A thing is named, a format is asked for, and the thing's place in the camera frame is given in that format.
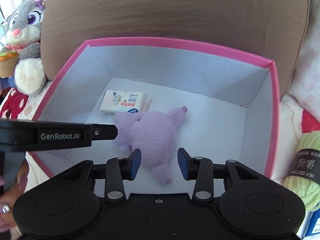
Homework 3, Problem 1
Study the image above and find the purple plush toy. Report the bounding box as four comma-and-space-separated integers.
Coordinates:
111, 106, 188, 183

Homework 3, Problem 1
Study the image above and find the grey bunny plush toy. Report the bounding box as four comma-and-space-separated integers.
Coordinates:
0, 0, 48, 95

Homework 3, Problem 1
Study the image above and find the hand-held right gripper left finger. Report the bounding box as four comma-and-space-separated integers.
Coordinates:
54, 148, 142, 203

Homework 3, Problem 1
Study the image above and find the person's left hand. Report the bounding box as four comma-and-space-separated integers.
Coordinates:
0, 159, 28, 232

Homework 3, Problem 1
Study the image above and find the bear printed blanket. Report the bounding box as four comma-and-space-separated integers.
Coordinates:
0, 80, 320, 188

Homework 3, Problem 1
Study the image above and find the pink checkered bunny pillow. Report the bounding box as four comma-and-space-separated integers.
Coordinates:
284, 0, 320, 100

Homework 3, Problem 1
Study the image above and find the brown embroidered pillow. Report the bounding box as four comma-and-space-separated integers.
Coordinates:
40, 0, 312, 99

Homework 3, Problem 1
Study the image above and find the green yarn ball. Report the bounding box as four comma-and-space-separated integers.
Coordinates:
283, 131, 320, 212

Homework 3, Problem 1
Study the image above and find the pink cardboard box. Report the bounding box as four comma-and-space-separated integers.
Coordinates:
26, 37, 279, 184

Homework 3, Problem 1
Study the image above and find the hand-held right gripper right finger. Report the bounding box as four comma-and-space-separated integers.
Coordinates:
177, 148, 265, 203

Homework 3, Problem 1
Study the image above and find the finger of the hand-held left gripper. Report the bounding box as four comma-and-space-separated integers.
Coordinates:
91, 124, 118, 141

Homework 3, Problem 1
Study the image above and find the blue wet wipes pack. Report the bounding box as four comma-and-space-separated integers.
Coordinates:
296, 209, 320, 240

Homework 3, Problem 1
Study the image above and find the white tissue pack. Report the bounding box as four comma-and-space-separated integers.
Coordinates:
98, 90, 152, 115

